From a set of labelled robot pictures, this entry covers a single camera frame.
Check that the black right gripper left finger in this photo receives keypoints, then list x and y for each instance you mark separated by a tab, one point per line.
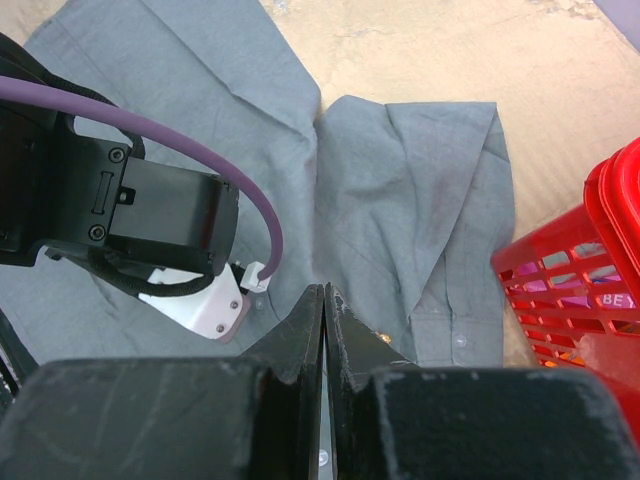
254	416

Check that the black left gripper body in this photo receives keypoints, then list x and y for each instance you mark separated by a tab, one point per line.
96	262

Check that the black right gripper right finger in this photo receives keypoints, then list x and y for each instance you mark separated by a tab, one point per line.
392	419

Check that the grey button-up shirt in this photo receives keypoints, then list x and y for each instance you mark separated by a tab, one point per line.
401	205

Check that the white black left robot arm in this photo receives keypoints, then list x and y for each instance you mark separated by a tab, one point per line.
143	227

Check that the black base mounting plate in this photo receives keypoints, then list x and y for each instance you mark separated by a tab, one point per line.
17	363

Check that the red plastic shopping basket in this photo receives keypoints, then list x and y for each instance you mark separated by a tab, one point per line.
573	283

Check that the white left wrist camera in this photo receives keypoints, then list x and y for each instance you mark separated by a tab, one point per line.
215	312

